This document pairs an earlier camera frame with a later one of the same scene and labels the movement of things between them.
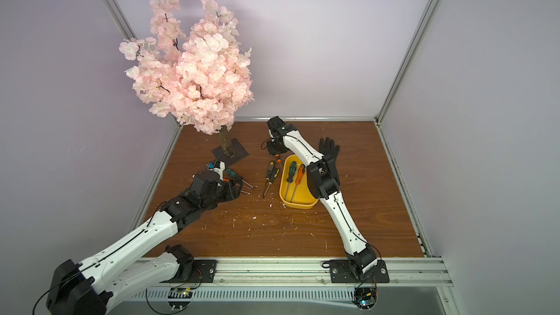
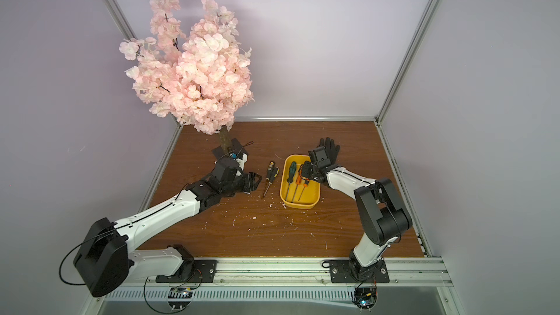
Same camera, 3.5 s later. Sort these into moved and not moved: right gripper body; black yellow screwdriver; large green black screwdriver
Moved: right gripper body
Not moved: black yellow screwdriver; large green black screwdriver
